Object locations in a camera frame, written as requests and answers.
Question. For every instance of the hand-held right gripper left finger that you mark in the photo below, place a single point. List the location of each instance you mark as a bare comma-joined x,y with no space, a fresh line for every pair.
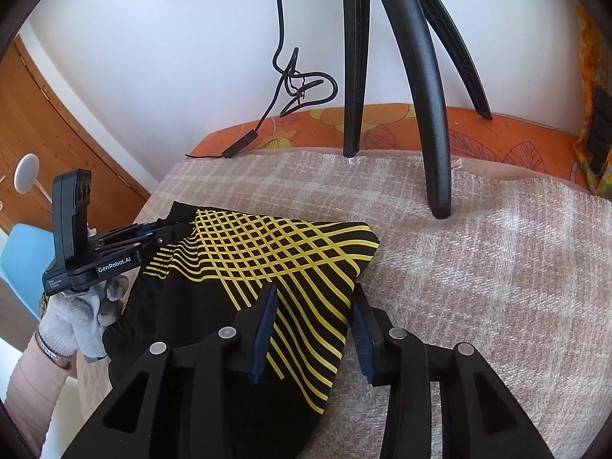
263,334

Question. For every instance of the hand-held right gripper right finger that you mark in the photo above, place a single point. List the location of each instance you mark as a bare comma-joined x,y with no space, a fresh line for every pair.
361,344

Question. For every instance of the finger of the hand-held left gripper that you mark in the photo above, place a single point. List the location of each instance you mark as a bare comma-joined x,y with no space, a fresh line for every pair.
143,247
162,232

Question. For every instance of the black pants with yellow stripes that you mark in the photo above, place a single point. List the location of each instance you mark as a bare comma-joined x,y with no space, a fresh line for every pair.
287,258

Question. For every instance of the person's left forearm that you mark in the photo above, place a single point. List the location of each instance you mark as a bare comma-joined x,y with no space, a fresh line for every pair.
28,392

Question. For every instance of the person's left hand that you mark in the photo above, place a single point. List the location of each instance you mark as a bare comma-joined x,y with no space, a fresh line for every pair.
71,320

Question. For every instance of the light blue chair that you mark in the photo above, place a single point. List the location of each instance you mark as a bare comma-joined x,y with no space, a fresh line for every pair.
19,258

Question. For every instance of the white clip-on desk lamp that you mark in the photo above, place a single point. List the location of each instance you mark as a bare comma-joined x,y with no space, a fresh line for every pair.
26,174

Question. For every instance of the wooden wardrobe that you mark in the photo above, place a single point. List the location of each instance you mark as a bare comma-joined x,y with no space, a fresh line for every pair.
57,129

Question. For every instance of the beige plaid blanket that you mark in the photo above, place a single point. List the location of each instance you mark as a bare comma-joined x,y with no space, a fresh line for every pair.
478,272

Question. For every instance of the black tripod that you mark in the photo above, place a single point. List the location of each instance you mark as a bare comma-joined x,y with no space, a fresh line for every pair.
425,105

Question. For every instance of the orange floral bed sheet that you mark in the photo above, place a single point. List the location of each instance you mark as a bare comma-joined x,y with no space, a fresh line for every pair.
502,138

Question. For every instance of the orange patterned scarf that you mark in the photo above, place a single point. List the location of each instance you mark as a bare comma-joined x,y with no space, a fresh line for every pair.
590,57

